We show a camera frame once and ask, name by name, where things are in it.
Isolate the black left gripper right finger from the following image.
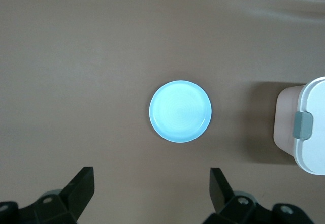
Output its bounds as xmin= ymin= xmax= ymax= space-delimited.
xmin=205 ymin=167 xmax=315 ymax=224

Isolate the brown table mat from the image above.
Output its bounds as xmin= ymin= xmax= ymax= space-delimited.
xmin=0 ymin=0 xmax=325 ymax=224

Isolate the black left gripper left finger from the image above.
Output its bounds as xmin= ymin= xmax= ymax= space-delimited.
xmin=0 ymin=167 xmax=95 ymax=224

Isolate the white lidded storage box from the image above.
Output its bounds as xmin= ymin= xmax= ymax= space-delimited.
xmin=273 ymin=76 xmax=325 ymax=176

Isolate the light blue round plate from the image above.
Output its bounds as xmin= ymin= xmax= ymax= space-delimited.
xmin=148 ymin=80 xmax=212 ymax=143

